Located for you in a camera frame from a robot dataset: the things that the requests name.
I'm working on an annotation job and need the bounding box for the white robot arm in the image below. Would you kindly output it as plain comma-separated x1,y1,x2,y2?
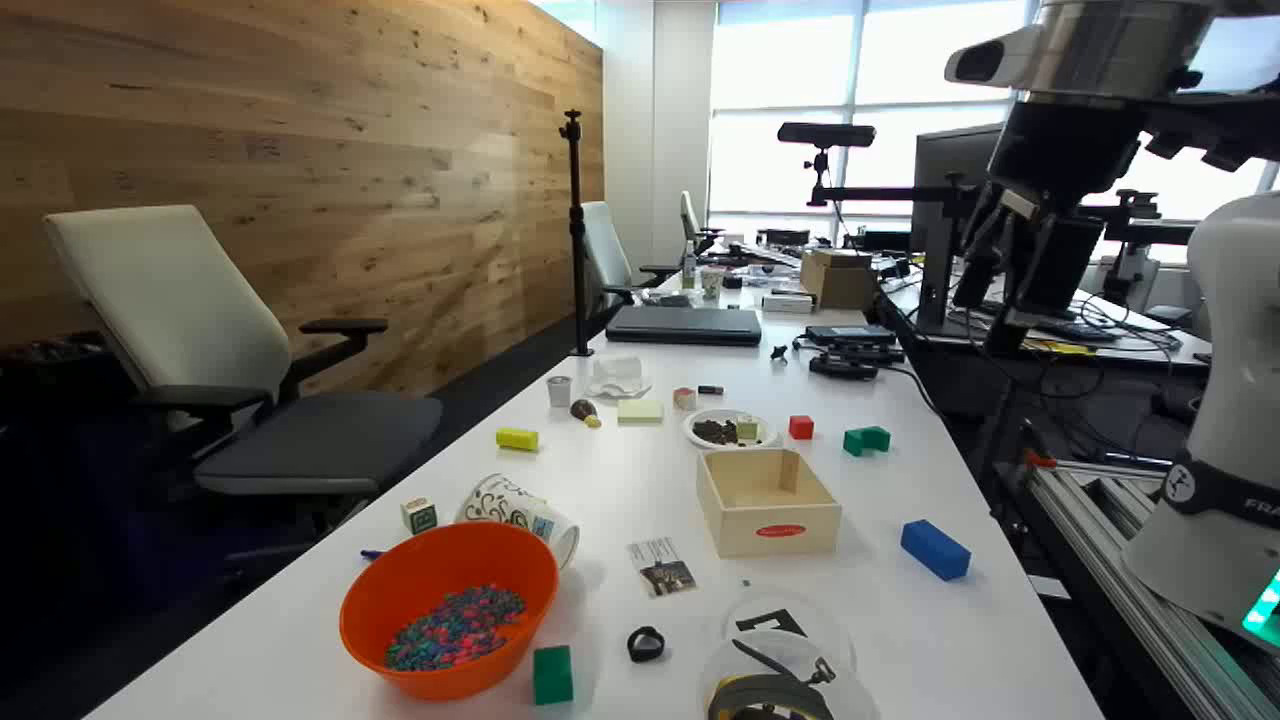
943,0,1280,650

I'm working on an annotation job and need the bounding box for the pale yellow block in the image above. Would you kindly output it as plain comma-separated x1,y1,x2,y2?
617,401,662,424

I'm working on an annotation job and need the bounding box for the green arch block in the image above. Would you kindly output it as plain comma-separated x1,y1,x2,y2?
841,424,890,455

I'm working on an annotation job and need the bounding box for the blue block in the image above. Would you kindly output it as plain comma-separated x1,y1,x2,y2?
898,519,971,579

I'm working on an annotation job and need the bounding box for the crumpled white plastic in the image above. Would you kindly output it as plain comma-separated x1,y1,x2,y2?
588,356,649,401

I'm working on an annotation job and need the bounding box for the closed laptop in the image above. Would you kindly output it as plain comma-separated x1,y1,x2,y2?
604,308,758,347

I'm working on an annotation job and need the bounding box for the small round pink object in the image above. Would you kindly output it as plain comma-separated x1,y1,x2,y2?
672,389,697,410

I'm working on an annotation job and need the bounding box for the brown small object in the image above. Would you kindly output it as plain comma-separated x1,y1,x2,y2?
567,401,598,427

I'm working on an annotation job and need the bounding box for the far white chair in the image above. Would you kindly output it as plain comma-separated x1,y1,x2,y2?
585,200,672,308

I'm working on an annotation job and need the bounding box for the small white cup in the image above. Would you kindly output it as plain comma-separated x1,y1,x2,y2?
543,371,571,406

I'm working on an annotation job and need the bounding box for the white plate with food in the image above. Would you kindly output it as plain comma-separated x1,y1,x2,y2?
683,406,774,450

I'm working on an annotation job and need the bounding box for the red cube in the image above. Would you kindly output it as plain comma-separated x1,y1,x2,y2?
789,414,815,438

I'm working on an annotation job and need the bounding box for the wooden box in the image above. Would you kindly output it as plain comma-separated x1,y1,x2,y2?
697,446,841,558

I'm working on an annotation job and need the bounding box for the black device on table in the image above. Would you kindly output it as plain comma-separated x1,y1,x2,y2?
804,324,905,380

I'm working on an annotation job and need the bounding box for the patterned mug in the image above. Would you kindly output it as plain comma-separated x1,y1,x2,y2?
460,471,580,562

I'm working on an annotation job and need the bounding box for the small printed card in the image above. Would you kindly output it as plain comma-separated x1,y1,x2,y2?
628,534,697,595

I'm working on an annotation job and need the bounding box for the wooden crate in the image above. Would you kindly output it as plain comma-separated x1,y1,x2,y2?
801,249,877,308

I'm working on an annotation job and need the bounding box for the black tripod pole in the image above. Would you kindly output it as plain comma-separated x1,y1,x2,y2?
561,106,593,356

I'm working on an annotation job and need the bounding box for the small wooden cube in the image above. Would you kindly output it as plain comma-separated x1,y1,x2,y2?
401,500,440,534

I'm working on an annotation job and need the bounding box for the green cube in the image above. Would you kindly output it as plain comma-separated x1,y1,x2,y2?
532,645,574,704

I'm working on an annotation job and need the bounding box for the orange bowl with beads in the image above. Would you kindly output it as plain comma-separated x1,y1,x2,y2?
339,522,561,698

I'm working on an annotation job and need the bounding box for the clear lid with tape roll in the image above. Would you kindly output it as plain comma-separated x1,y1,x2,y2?
701,590,881,720

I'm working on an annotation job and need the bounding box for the computer monitor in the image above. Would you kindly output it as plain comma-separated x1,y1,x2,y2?
913,123,1001,327

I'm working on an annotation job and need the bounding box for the white office chair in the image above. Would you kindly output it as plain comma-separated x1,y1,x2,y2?
42,202,445,497

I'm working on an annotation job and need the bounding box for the black tape ring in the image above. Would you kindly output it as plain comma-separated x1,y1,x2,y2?
624,625,672,666

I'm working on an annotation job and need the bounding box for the black camera on stand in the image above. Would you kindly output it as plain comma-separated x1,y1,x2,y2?
774,118,877,209

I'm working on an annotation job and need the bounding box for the metal rail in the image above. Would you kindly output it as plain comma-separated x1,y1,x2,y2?
1018,461,1280,720

